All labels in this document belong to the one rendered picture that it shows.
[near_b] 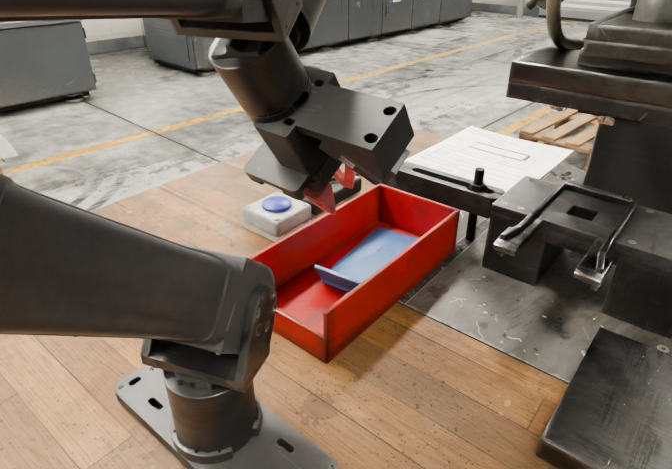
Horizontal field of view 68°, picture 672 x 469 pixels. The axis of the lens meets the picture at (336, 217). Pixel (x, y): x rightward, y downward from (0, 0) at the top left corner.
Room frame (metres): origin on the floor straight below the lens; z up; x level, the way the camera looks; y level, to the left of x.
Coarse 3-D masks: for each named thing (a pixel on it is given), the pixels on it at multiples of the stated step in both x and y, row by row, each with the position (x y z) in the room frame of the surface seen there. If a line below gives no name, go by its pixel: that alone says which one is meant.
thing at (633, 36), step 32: (640, 0) 0.47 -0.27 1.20; (608, 32) 0.44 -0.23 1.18; (640, 32) 0.43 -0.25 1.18; (512, 64) 0.50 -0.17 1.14; (544, 64) 0.49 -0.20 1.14; (576, 64) 0.49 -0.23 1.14; (608, 64) 0.47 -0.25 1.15; (640, 64) 0.45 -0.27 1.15; (512, 96) 0.50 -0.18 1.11; (544, 96) 0.48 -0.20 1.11; (576, 96) 0.46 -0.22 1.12; (608, 96) 0.44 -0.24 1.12; (640, 96) 0.43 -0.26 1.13
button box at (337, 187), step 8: (336, 184) 0.67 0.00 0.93; (360, 184) 0.69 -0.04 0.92; (336, 192) 0.64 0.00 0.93; (344, 192) 0.66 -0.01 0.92; (352, 192) 0.67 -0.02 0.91; (360, 192) 0.69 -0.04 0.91; (304, 200) 0.62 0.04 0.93; (336, 200) 0.64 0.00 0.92; (344, 200) 0.66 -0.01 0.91; (312, 208) 0.61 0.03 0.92; (320, 208) 0.62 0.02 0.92; (312, 216) 0.62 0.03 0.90; (320, 216) 0.62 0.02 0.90
